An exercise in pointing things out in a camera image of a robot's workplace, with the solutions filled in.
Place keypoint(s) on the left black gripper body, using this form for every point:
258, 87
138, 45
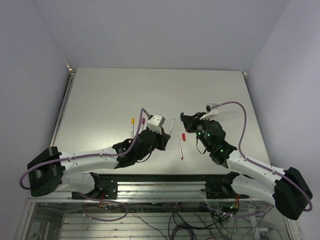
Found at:
158, 143

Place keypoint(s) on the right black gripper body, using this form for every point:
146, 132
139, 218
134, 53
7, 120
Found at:
200, 133

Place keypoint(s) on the black marker pen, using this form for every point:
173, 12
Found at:
172, 126

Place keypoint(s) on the purple marker pen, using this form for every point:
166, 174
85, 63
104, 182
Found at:
142, 124

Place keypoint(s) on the yellow marker pen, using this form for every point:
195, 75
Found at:
132, 127

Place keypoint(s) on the red marker pen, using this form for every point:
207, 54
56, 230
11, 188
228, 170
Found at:
180, 148

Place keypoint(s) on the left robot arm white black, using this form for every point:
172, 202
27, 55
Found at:
53, 170

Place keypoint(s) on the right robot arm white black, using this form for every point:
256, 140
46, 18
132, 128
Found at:
285, 189

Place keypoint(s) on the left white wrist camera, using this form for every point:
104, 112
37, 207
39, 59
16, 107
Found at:
155, 123

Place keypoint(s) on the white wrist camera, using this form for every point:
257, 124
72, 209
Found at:
155, 123
211, 111

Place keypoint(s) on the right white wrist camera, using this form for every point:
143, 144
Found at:
211, 111

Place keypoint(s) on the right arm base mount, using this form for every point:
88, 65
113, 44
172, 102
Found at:
218, 186

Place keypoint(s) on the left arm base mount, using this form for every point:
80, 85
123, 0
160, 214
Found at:
104, 188

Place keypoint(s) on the aluminium frame rail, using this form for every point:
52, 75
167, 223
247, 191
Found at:
138, 192

